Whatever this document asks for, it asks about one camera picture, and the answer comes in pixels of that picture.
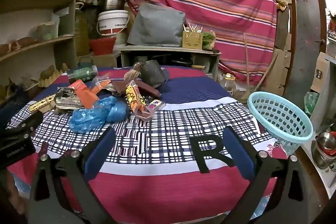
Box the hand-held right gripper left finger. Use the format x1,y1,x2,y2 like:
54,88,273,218
28,126,117,224

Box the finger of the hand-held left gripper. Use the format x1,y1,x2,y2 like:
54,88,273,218
5,110,44,135

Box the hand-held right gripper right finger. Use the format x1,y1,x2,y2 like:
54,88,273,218
223,126,310,224

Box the light blue plastic basket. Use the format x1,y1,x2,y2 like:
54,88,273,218
247,91,314,156

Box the clear orange-edged plastic bag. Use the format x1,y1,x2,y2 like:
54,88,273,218
92,78,113,96

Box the black cup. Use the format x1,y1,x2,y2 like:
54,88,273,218
140,60,170,88

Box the yellow printed packet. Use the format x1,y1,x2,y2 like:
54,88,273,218
29,97,57,113

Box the blue plastic bag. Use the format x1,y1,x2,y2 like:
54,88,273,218
69,95,130,133

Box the black patterned packet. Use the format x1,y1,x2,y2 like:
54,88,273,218
54,88,82,111

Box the yellow egg carton tray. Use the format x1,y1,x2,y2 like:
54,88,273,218
38,70,69,88

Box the orange foil snack packet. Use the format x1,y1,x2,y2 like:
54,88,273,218
69,79,98,109

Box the yellow orange snack packet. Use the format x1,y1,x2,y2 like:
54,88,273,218
125,80,155,119

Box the plastic bottle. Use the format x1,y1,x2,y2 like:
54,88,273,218
219,73,237,96

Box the green label glass jar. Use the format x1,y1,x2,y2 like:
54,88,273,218
67,65,99,84

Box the purple bead packet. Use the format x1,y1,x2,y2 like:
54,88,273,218
143,99,166,119

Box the crumpled brown paper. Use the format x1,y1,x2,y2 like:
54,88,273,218
123,67,142,81

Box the steel bowls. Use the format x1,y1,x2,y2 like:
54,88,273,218
311,131,336,169

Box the green plastic bag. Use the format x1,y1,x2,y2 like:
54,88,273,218
304,91,319,115

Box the clear plastic container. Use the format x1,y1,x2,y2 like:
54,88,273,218
31,23,59,41

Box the cardboard box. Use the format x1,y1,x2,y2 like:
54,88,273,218
79,52,121,68

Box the folded cardboard sheets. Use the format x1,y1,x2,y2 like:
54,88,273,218
265,32,292,96

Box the red plastic basket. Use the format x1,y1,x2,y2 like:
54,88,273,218
89,37,117,56

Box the large oil bottle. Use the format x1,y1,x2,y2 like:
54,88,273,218
75,2,91,56

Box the black pan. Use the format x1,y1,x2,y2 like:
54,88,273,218
171,57,208,69

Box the wooden shelf unit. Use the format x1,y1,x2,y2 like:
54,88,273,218
0,0,84,98

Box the green leafy vegetables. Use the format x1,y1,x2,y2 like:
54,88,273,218
202,31,217,51

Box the yellow utensil holder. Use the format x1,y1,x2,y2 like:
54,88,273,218
182,23,204,50

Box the low wooden cabinet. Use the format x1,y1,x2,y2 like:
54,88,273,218
115,44,222,75

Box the white plastic bucket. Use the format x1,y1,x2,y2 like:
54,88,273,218
97,10,130,35

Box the grey cloth cover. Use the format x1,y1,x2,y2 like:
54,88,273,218
127,2,185,47

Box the brown door frame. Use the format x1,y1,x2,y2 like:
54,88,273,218
286,0,328,98

